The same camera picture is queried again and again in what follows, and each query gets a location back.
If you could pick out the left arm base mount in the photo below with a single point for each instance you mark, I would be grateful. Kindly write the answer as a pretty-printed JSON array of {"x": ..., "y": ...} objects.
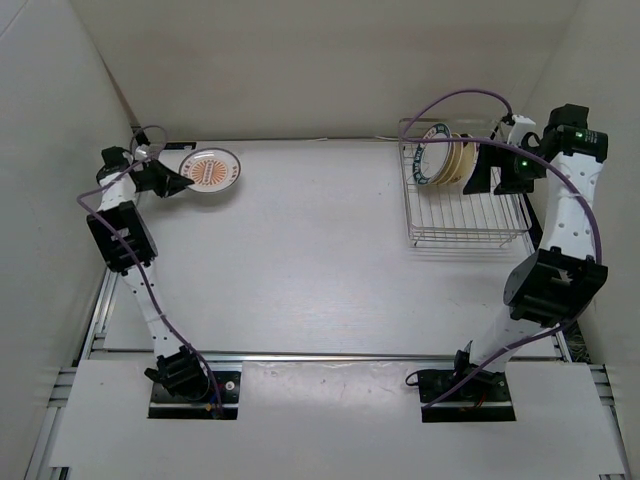
[{"x": 210, "y": 407}]

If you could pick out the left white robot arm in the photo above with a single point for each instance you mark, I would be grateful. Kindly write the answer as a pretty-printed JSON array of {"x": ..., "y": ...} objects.
[{"x": 128, "y": 250}]

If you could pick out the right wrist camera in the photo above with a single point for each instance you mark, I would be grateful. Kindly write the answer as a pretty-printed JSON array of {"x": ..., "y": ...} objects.
[{"x": 520, "y": 127}]

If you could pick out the blue rimmed white plate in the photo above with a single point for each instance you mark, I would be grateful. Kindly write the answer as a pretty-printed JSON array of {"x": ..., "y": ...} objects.
[{"x": 431, "y": 154}]

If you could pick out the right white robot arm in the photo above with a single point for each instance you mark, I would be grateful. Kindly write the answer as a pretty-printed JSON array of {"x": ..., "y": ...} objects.
[{"x": 551, "y": 288}]

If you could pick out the wire dish rack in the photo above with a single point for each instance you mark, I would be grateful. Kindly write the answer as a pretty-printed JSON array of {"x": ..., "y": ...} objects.
[{"x": 441, "y": 216}]

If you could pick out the aluminium front rail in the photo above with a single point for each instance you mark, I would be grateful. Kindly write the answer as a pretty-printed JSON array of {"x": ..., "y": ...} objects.
[{"x": 273, "y": 357}]

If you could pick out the orange sun pattern plate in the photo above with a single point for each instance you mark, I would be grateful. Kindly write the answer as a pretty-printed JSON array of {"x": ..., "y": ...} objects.
[{"x": 211, "y": 170}]

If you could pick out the cream floral plate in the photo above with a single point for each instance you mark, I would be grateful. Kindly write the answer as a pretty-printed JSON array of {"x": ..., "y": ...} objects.
[
  {"x": 451, "y": 164},
  {"x": 462, "y": 160},
  {"x": 468, "y": 161}
]

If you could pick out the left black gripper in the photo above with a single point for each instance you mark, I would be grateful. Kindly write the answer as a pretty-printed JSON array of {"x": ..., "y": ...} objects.
[{"x": 170, "y": 182}]

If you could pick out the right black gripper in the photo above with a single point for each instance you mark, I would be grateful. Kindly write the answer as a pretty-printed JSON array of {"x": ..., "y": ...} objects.
[{"x": 495, "y": 156}]

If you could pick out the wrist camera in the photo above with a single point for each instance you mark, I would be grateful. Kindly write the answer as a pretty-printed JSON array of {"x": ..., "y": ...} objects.
[
  {"x": 142, "y": 153},
  {"x": 520, "y": 127}
]

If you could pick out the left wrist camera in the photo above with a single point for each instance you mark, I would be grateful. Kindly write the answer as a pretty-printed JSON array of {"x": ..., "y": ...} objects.
[{"x": 142, "y": 153}]

